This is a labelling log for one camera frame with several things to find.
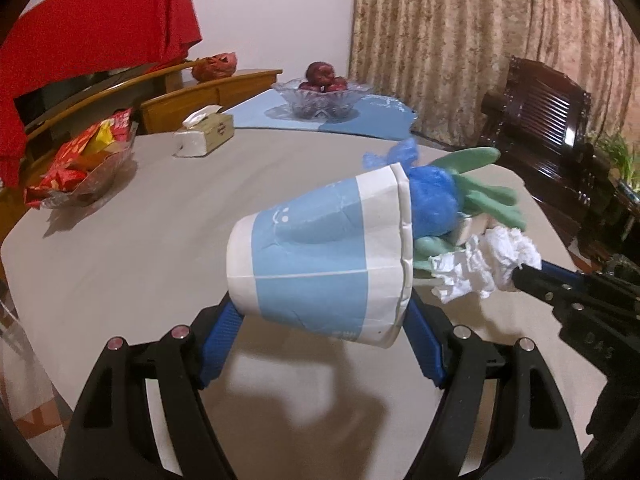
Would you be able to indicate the red cloth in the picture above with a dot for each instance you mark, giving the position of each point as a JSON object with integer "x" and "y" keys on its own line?
{"x": 100, "y": 20}

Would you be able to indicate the green potted plant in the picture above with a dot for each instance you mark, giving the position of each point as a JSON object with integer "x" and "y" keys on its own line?
{"x": 615, "y": 152}

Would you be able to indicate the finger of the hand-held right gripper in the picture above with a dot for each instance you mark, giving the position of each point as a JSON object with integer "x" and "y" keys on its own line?
{"x": 540, "y": 280}

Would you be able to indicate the dark television screen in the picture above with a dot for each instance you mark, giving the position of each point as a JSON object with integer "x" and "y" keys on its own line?
{"x": 60, "y": 92}

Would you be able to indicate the blue plastic bag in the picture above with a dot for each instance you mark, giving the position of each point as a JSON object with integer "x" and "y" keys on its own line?
{"x": 432, "y": 200}

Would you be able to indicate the white tissue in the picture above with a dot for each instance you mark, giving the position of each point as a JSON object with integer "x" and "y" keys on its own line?
{"x": 480, "y": 265}

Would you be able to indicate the wooden cabinet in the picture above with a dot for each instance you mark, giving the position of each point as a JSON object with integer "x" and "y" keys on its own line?
{"x": 200, "y": 95}

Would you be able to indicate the red apple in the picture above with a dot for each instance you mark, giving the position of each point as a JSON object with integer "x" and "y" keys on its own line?
{"x": 307, "y": 86}
{"x": 320, "y": 72}
{"x": 337, "y": 85}

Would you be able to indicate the pile of red snack packets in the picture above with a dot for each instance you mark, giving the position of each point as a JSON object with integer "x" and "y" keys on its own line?
{"x": 75, "y": 160}

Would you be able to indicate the tissue box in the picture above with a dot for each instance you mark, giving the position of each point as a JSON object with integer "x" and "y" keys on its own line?
{"x": 210, "y": 135}

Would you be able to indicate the dark wooden armchair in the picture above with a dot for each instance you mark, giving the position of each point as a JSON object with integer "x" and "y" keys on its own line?
{"x": 540, "y": 110}

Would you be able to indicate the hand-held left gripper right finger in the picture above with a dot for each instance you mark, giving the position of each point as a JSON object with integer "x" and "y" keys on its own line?
{"x": 425, "y": 347}

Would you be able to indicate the blue and white paper cup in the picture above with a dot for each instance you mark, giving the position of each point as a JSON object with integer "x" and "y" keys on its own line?
{"x": 310, "y": 270}

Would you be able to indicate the beige patterned curtain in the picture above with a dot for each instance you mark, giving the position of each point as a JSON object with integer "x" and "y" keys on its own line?
{"x": 450, "y": 25}

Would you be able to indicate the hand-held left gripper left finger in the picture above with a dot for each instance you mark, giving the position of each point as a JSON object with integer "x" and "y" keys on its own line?
{"x": 220, "y": 342}

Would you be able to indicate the glass fruit bowl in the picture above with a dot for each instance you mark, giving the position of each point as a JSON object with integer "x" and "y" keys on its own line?
{"x": 320, "y": 105}

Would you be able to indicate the light blue tablecloth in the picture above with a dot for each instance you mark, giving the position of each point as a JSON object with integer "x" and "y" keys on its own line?
{"x": 380, "y": 115}

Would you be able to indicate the glass snack bowl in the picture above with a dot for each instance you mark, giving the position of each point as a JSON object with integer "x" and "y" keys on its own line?
{"x": 100, "y": 180}

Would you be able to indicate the orange plastic bag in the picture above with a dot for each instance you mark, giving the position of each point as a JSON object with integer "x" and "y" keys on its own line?
{"x": 215, "y": 66}

